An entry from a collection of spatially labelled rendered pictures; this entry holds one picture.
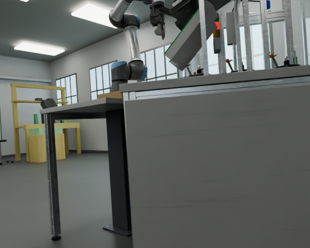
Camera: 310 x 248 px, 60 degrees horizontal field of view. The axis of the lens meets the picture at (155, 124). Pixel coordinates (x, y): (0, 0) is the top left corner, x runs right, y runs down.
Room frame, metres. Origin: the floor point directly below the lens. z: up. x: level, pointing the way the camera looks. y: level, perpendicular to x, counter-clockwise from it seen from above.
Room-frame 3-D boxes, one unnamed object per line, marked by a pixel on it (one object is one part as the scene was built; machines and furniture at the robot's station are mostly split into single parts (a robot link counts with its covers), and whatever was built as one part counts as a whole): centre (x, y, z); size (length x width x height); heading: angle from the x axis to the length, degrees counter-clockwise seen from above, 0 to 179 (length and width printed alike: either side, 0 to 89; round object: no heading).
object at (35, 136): (7.40, 2.81, 1.04); 1.64 x 1.44 x 2.08; 138
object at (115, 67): (1.92, 0.22, 1.11); 0.13 x 0.12 x 0.14; 116
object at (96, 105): (1.88, 0.20, 0.84); 0.90 x 0.70 x 0.03; 138
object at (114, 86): (1.91, 0.23, 0.99); 0.15 x 0.15 x 0.10
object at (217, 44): (1.78, -0.45, 1.29); 0.12 x 0.05 x 0.25; 168
